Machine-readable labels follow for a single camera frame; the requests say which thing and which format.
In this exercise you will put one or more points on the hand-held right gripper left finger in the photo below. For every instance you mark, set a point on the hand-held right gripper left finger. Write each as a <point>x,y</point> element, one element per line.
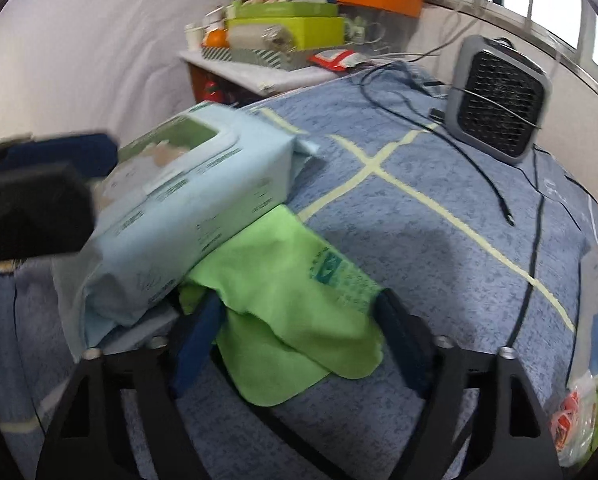
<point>199,335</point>

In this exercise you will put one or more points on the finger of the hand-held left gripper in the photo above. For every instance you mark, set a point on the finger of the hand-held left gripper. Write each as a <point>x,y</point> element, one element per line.
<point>39,210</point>
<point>54,152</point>

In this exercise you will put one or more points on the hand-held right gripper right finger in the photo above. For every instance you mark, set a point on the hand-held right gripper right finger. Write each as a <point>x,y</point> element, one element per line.
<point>404,340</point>

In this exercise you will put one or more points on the green cleaning cloth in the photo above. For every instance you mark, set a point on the green cleaning cloth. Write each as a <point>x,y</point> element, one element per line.
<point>289,300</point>

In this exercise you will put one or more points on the pale blue wet wipes pack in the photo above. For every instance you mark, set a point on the pale blue wet wipes pack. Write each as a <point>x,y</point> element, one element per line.
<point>204,195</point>

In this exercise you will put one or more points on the small red object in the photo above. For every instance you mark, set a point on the small red object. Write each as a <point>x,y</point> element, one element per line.
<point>211,90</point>

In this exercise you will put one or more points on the white paper cup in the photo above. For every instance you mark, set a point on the white paper cup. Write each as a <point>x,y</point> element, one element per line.
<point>194,35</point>

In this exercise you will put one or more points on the orange fruit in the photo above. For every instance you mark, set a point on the orange fruit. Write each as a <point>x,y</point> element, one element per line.
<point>216,37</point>

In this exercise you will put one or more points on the zigzag patterned box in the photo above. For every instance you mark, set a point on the zigzag patterned box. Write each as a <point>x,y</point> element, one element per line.
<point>249,56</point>

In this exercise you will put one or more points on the white side table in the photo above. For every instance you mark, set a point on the white side table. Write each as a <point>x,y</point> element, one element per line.
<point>259,77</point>

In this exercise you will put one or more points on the white roll clear wrap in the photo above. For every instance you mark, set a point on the white roll clear wrap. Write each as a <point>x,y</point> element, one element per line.
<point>251,36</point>

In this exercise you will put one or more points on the grey space heater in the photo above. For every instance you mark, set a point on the grey space heater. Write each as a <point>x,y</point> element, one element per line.
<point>499,100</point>

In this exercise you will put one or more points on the lime green gift box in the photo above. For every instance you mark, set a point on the lime green gift box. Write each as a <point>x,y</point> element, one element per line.
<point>314,30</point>

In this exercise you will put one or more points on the red snack packet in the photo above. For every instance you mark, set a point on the red snack packet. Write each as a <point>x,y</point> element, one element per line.
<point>336,58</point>

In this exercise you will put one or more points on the clear storage container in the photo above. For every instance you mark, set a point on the clear storage container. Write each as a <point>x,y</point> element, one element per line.
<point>379,30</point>

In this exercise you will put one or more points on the metal window grille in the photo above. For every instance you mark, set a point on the metal window grille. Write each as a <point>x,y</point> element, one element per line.
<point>554,5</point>

